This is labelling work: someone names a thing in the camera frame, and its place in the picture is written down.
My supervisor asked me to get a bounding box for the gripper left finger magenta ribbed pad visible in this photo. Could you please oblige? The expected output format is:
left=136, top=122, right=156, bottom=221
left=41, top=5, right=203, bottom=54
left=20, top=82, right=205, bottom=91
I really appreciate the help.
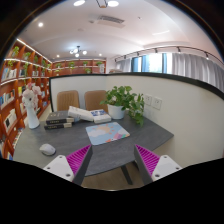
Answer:
left=43, top=144, right=94, bottom=186

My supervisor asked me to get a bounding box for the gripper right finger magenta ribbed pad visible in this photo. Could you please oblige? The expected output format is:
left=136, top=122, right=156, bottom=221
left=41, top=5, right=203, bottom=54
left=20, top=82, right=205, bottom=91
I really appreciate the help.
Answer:
left=133, top=143, right=183, bottom=186

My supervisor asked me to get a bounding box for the white computer mouse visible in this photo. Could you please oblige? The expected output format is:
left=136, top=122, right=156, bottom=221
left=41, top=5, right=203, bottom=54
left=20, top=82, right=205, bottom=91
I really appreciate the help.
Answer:
left=40, top=144, right=56, bottom=156

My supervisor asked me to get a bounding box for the colourful map mouse pad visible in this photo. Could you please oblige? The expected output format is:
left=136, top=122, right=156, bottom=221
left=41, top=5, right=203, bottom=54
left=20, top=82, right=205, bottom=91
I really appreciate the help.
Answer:
left=86, top=122, right=130, bottom=146

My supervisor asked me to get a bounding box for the black table leg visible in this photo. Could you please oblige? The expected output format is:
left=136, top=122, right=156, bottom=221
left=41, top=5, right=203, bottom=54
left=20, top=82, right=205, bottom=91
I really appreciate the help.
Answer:
left=121, top=165, right=133, bottom=185

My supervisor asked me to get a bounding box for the lower black book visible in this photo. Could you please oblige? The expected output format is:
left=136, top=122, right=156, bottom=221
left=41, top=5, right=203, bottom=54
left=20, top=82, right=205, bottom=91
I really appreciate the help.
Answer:
left=44, top=123, right=72, bottom=130

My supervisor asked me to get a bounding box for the black book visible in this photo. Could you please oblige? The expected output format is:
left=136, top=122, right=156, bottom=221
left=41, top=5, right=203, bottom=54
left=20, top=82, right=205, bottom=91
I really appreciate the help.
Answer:
left=44, top=123, right=72, bottom=130
left=46, top=111, right=74, bottom=125

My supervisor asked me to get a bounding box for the upper black book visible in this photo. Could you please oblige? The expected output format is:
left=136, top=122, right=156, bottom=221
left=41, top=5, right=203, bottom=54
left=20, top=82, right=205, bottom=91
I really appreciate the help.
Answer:
left=46, top=111, right=74, bottom=125

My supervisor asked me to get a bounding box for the open white book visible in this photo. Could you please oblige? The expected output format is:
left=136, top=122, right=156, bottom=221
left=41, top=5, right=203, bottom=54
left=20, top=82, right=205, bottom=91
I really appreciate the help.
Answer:
left=68, top=106, right=94, bottom=121

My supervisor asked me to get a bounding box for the white and blue book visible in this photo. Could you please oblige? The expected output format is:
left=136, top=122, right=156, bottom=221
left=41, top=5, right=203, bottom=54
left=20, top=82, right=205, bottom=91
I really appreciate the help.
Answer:
left=91, top=109, right=111, bottom=124

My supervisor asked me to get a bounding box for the left tan chair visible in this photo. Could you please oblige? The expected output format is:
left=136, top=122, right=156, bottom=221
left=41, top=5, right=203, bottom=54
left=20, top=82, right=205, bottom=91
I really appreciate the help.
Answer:
left=57, top=90, right=79, bottom=111

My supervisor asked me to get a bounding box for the tan chair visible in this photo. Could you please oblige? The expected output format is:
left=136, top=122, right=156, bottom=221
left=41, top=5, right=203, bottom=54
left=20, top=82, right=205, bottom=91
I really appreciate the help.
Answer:
left=84, top=90, right=108, bottom=112
left=57, top=90, right=79, bottom=111

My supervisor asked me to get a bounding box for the right tan chair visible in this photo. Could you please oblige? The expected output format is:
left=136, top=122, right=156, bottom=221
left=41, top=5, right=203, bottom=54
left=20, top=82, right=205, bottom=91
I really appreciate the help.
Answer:
left=84, top=90, right=108, bottom=112

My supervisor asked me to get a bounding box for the green plant in white pot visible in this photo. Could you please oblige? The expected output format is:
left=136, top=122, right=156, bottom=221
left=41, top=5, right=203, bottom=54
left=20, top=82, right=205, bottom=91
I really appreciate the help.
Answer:
left=101, top=86, right=144, bottom=126

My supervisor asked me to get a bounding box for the white vase with pink flowers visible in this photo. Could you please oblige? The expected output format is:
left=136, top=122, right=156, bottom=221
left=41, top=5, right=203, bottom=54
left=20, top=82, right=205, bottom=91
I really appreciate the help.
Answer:
left=22, top=83, right=42, bottom=129

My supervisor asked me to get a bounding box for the white window curtain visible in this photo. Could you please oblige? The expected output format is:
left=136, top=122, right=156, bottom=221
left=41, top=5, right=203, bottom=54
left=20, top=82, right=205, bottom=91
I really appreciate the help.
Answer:
left=116, top=53, right=224, bottom=92

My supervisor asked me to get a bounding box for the ceiling chandelier lamp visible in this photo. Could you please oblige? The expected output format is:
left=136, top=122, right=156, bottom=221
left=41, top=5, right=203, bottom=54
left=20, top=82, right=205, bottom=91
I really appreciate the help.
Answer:
left=70, top=46, right=87, bottom=58

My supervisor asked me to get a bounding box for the orange wooden bookshelf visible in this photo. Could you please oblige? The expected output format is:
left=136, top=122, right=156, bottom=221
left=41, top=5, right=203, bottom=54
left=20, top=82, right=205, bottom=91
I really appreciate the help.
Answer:
left=0, top=39, right=106, bottom=159

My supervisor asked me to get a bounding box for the ceiling air conditioner vent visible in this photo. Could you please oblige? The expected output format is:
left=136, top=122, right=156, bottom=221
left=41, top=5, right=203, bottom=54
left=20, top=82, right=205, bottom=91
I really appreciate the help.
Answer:
left=88, top=14, right=125, bottom=28

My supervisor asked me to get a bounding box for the right white wall socket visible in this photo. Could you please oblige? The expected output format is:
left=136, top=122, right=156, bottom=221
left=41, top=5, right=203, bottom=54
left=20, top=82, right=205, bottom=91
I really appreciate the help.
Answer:
left=152, top=97, right=162, bottom=110

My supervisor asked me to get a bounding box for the white wall socket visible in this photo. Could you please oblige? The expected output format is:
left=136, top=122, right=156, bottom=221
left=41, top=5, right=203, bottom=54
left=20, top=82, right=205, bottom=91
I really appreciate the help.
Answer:
left=144, top=94, right=152, bottom=106
left=152, top=97, right=162, bottom=110

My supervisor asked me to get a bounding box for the left white wall socket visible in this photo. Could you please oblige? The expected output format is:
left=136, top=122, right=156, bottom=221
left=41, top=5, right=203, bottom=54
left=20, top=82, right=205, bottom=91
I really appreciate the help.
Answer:
left=144, top=94, right=152, bottom=106

